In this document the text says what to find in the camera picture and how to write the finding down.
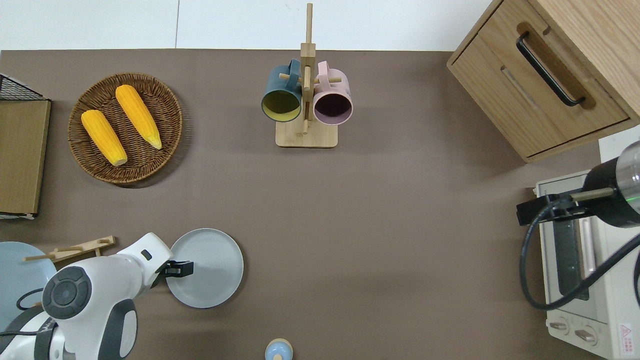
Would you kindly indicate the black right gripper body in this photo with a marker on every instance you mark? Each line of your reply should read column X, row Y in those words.
column 565, row 207

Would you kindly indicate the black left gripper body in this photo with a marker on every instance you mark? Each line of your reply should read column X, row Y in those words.
column 181, row 268

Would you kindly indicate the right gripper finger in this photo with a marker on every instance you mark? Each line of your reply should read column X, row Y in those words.
column 531, row 212

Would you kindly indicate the gray plate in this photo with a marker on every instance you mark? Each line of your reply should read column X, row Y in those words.
column 215, row 270

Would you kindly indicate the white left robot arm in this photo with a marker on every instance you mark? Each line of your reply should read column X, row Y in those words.
column 95, row 295

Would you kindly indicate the light blue plate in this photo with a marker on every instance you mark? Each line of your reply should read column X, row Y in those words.
column 20, row 270

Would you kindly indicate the cream toaster oven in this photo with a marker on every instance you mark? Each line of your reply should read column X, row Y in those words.
column 615, row 280

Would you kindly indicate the wooden dish rack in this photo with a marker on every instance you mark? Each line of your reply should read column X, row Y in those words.
column 80, row 248

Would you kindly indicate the yellow corn cob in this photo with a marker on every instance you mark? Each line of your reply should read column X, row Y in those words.
column 104, row 137
column 137, row 115

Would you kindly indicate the brown wicker basket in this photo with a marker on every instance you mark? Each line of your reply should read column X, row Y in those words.
column 160, row 115

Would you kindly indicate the wooden cabinet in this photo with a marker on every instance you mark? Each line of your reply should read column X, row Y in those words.
column 590, row 30

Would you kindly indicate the wooden mug tree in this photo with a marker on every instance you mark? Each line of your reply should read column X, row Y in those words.
column 306, row 135

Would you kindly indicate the teal mug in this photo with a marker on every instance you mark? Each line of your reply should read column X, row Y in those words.
column 280, row 90

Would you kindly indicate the pink mug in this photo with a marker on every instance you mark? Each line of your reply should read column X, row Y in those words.
column 332, row 90

